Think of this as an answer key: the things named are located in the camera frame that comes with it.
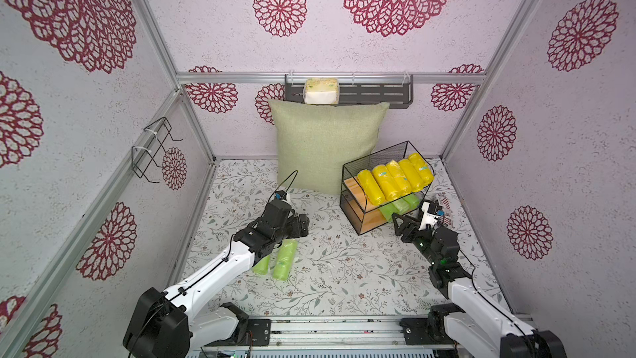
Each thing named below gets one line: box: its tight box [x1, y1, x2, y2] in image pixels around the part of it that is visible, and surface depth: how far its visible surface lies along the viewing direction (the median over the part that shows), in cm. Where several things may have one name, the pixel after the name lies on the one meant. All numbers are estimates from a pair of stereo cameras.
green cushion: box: [268, 99, 391, 196], surface depth 88 cm
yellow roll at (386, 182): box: [372, 164, 401, 202], surface depth 87 cm
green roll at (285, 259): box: [273, 238, 299, 281], surface depth 87 cm
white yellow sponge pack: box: [303, 77, 340, 107], surface depth 92 cm
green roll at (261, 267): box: [252, 254, 271, 276], surface depth 86 cm
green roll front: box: [391, 198, 410, 215], surface depth 99 cm
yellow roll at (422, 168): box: [408, 152, 435, 188], surface depth 90 cm
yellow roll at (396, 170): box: [385, 159, 413, 197], surface depth 88 cm
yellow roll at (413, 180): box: [398, 158, 424, 193], surface depth 89 cm
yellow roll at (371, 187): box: [356, 169, 386, 207], surface depth 87 cm
